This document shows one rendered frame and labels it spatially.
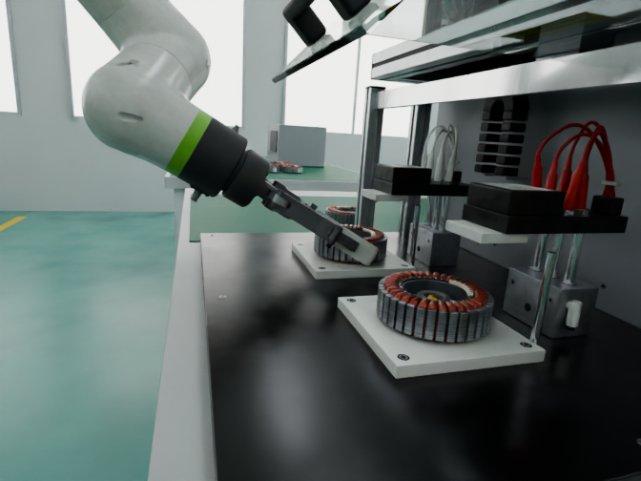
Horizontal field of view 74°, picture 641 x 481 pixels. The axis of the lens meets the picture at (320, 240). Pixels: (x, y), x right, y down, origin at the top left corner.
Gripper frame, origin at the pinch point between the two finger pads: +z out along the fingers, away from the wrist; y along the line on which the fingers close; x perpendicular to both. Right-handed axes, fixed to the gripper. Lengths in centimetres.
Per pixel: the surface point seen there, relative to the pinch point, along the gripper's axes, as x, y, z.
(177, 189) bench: -25, -136, -20
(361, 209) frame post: 5.9, -17.6, 6.7
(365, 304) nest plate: -4.3, 19.3, -3.2
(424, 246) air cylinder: 5.5, 1.7, 10.9
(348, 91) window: 138, -448, 101
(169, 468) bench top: -17.0, 35.1, -18.4
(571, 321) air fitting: 5.8, 28.8, 12.1
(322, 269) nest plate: -4.9, 6.9, -4.2
